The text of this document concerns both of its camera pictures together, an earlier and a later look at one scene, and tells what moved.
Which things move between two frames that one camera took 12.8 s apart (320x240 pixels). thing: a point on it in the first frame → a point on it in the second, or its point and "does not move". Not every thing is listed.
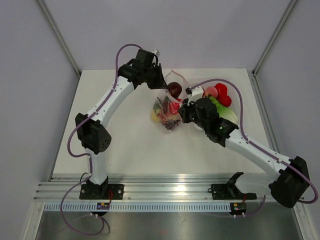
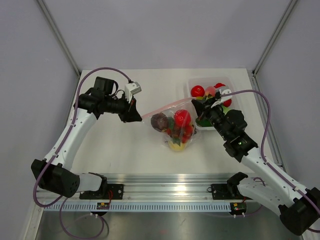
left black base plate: x=115 y=192 does not move
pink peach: x=212 y=90 does not move
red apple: x=174 y=106 → x=182 y=118
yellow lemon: x=154 y=116 → x=176 y=147
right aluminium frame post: x=275 y=35 does not move
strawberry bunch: x=161 y=107 → x=180 y=135
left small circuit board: x=103 y=206 does not move
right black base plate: x=229 y=192 does not move
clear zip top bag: x=166 y=114 → x=176 y=123
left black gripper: x=160 y=83 → x=130 y=113
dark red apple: x=174 y=88 → x=159 y=122
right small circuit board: x=236 y=208 does not move
